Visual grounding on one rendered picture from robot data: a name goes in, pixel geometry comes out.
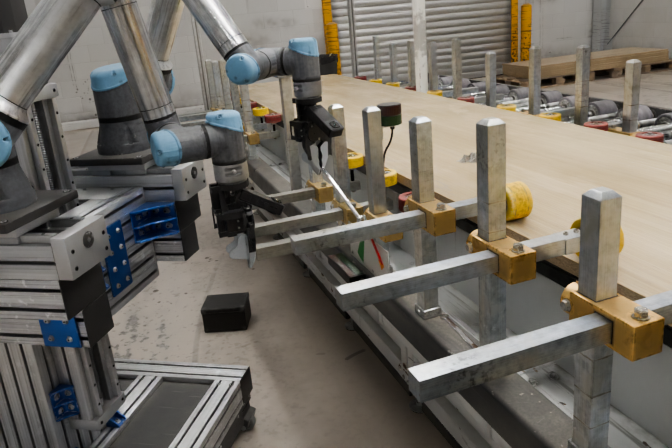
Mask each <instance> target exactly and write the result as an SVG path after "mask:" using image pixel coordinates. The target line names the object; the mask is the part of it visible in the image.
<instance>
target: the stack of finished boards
mask: <svg viewBox="0 0 672 448"><path fill-rule="evenodd" d="M668 53H669V51H668V49H659V48H638V47H628V48H620V49H612V50H604V51H597V52H590V71H596V70H603V69H611V68H618V67H625V66H626V62H627V61H629V60H632V59H638V60H640V61H641V62H642V64H646V63H654V62H661V61H668V60H669V55H668ZM502 66H503V68H502V69H503V75H507V76H514V77H521V78H529V60H527V61H519V62H511V63H503V64H502ZM575 73H576V54H573V55H566V56H558V57H550V58H542V59H541V78H546V77H553V76H560V75H567V74H575Z"/></svg>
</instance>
